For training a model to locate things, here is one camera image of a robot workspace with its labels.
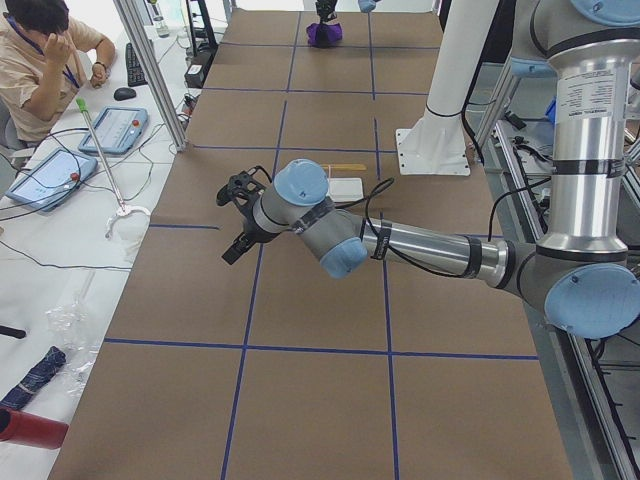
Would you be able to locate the clear plastic bag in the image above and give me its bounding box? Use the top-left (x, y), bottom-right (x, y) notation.
top-left (46, 271), bottom-right (100, 399)

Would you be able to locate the left wooden rack bar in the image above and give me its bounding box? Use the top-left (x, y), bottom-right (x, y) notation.
top-left (321, 163), bottom-right (367, 171)

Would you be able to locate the green handled reacher grabber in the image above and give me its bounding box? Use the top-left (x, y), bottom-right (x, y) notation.
top-left (76, 97), bottom-right (151, 239)

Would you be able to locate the teach pendant tablet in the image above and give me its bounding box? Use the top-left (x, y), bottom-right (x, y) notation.
top-left (5, 147), bottom-right (97, 212)
top-left (81, 106), bottom-right (149, 156)

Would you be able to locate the red cylinder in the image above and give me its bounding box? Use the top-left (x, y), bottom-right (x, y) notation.
top-left (1, 407), bottom-right (69, 450)

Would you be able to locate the purple towel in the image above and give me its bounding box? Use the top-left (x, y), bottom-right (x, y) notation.
top-left (306, 23), bottom-right (343, 48)

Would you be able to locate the folded dark blue cloth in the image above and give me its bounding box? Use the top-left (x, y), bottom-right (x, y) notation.
top-left (1, 346), bottom-right (66, 411)

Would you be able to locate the black computer mouse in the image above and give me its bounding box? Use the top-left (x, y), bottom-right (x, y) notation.
top-left (113, 87), bottom-right (137, 101)

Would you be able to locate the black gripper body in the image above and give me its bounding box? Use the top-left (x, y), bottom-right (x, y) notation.
top-left (315, 0), bottom-right (336, 23)
top-left (216, 170), bottom-right (273, 244)

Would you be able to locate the far teach pendant tablet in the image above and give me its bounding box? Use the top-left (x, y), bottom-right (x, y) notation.
top-left (81, 106), bottom-right (149, 156)

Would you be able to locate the black power box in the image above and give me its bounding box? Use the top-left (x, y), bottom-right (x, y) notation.
top-left (184, 64), bottom-right (206, 89)

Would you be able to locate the black keyboard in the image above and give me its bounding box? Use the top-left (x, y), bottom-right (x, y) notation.
top-left (125, 43), bottom-right (147, 88)

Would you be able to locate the seated person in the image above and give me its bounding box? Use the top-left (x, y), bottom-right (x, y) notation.
top-left (1, 0), bottom-right (116, 146)

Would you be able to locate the aluminium profile post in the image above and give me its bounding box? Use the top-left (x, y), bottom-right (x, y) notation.
top-left (113, 0), bottom-right (187, 152)

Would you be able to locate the near teach pendant tablet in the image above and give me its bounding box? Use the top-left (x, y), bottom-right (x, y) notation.
top-left (5, 147), bottom-right (97, 212)

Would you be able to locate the white towel rack base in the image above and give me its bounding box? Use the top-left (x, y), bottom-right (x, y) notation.
top-left (328, 177), bottom-right (364, 203)

